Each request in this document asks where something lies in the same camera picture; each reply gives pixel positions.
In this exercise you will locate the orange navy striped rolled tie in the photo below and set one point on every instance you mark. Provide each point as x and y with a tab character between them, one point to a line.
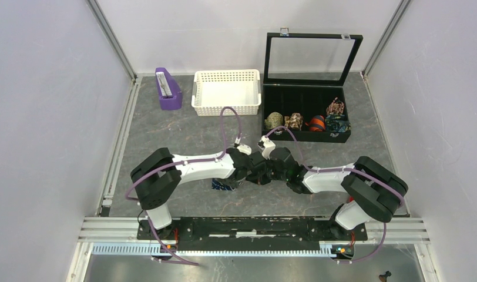
316	124

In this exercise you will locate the olive green rolled tie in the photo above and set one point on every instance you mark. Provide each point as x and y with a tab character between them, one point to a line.
273	120

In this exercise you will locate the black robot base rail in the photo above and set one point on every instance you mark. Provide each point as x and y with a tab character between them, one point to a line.
256	233

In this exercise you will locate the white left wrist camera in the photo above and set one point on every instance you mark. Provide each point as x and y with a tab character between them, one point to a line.
243	148

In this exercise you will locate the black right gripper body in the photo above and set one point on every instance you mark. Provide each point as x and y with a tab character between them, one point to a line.
277	175

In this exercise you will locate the brown floral rolled tie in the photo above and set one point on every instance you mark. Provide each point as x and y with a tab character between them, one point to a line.
294	121

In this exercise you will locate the blue yellow patterned tie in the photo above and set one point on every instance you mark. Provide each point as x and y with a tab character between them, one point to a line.
337	123

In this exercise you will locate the white plastic basket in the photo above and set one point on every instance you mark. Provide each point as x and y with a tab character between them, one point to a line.
215	89

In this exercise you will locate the purple metronome stand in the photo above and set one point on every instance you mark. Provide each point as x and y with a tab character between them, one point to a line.
169	92

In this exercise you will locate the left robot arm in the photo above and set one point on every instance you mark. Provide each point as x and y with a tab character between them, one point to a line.
156	178

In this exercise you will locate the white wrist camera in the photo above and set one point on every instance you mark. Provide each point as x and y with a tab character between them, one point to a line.
266	146
243	148

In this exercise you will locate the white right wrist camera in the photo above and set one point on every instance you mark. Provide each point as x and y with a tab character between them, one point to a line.
266	146

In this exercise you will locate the black tie storage box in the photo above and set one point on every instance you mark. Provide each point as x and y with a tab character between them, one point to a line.
304	73

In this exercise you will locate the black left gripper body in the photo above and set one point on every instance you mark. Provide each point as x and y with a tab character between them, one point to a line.
232	182

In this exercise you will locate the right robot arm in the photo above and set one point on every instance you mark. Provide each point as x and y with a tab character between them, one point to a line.
375	191

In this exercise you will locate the small black object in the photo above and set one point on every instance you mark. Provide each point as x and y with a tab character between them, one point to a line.
384	277

